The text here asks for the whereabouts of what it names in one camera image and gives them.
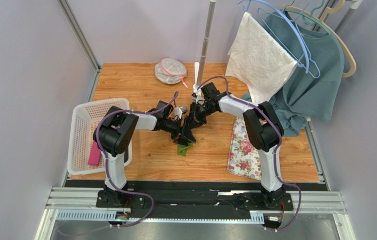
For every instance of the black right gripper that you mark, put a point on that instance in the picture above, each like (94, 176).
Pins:
(196, 117)

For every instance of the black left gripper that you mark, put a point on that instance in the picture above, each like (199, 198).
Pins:
(186, 134)

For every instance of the green paper napkin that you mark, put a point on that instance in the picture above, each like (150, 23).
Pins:
(182, 150)

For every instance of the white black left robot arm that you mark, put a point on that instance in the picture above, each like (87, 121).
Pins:
(114, 135)

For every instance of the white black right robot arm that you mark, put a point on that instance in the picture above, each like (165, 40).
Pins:
(263, 128)

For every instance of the pink napkin in basket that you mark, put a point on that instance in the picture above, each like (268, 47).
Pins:
(95, 155)

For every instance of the grey pole with white base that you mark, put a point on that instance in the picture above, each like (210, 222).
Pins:
(199, 67)

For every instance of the white mesh laundry bag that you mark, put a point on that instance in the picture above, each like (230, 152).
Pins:
(171, 72)

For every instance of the floral pattern tray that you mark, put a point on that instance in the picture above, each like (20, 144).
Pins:
(244, 160)

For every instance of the white towel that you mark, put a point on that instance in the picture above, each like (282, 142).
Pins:
(259, 61)

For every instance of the teal t-shirt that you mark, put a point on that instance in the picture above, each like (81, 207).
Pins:
(305, 95)

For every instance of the green hanger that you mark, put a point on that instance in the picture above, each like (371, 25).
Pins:
(310, 16)

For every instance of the wooden hanger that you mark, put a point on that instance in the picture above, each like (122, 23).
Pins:
(348, 55)

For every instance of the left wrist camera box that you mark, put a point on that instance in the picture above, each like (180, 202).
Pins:
(179, 112)

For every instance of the blue wire hanger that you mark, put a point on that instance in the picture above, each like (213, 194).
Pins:
(305, 60)

